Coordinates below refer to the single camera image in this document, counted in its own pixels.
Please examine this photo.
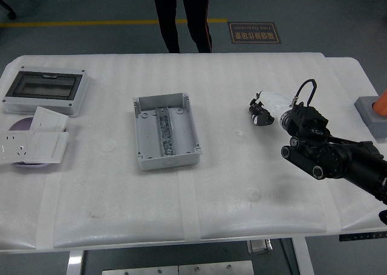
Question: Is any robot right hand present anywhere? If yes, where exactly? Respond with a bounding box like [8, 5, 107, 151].
[249, 89, 293, 127]

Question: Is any black cylindrical battery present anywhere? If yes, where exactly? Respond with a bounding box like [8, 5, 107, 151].
[249, 98, 264, 115]

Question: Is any grey open junction box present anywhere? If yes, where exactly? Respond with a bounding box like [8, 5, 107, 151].
[132, 92, 202, 171]

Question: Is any grey box with dark window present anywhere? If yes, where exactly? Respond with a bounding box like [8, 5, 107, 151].
[2, 65, 91, 118]

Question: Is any person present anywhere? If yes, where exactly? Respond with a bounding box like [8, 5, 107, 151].
[149, 0, 213, 54]

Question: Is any grey square block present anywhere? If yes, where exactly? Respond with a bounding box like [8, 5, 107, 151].
[354, 95, 387, 140]

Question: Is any white foam table mat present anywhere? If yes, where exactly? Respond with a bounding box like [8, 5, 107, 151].
[0, 53, 380, 251]

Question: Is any orange cone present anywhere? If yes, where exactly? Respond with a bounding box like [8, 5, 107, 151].
[372, 88, 387, 116]

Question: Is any black office chair base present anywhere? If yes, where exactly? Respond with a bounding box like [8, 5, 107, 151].
[0, 0, 33, 20]

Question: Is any white table leg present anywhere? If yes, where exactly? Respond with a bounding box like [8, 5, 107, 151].
[291, 237, 315, 275]
[66, 250, 84, 275]

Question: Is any black label strip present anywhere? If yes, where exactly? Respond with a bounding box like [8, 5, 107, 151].
[338, 231, 387, 242]

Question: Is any grey metal floor plate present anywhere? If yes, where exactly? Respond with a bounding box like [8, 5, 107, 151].
[178, 260, 255, 275]
[102, 265, 179, 275]

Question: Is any purple round disc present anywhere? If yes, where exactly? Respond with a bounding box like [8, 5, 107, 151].
[8, 117, 54, 169]

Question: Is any white tape strip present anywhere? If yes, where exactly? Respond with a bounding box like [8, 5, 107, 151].
[35, 173, 63, 249]

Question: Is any metal DIN rail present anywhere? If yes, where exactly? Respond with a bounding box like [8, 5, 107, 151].
[155, 106, 177, 158]

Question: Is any grey metal table bracket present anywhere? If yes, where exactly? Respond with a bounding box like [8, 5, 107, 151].
[247, 239, 273, 254]

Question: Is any white blank switch panel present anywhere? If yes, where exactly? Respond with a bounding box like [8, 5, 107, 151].
[29, 106, 69, 133]

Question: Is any white wide switch panel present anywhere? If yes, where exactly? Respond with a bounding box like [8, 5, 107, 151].
[24, 131, 70, 164]

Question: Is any white wall socket panel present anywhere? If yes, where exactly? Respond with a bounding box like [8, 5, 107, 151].
[0, 131, 33, 166]

